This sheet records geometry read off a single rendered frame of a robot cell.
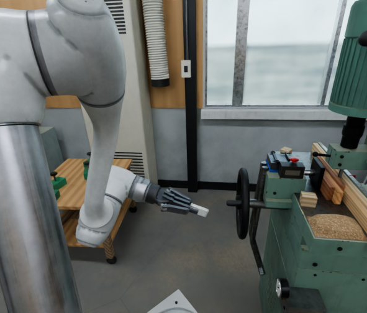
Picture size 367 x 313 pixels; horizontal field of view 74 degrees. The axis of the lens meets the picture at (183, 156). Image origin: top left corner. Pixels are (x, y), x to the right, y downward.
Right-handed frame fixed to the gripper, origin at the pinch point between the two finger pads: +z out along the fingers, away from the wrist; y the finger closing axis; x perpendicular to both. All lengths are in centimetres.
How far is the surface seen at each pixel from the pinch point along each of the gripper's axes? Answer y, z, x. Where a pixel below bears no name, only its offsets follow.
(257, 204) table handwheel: 9.4, 22.4, -5.3
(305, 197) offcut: -1.3, 30.3, -21.2
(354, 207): -4, 44, -25
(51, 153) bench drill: 115, -128, 86
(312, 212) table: -4.1, 33.7, -18.4
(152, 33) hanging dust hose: 122, -63, -43
